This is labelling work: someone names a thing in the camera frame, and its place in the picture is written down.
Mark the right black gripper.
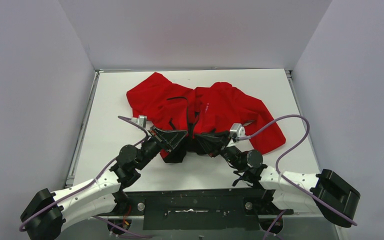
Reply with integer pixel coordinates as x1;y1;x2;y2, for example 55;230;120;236
195;130;247;173

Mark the red zip-up jacket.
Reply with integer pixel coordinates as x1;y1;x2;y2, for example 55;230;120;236
126;72;274;163

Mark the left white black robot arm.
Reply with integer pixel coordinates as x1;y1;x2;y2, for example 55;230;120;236
19;126;188;240

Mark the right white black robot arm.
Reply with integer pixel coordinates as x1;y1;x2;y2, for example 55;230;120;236
195;132;361;228

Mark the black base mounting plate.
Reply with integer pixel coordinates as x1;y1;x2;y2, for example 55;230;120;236
104;188;281;231

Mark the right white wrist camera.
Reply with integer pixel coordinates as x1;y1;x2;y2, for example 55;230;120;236
229;123;246;142

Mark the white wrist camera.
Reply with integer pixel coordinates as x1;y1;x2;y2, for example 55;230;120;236
130;115;148;128
229;123;246;142

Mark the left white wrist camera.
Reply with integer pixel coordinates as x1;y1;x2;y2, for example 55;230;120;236
130;115;148;128

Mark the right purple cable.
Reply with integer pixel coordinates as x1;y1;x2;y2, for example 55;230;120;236
236;114;359;227

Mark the aluminium table frame rail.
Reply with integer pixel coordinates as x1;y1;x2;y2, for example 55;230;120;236
64;69;101;188

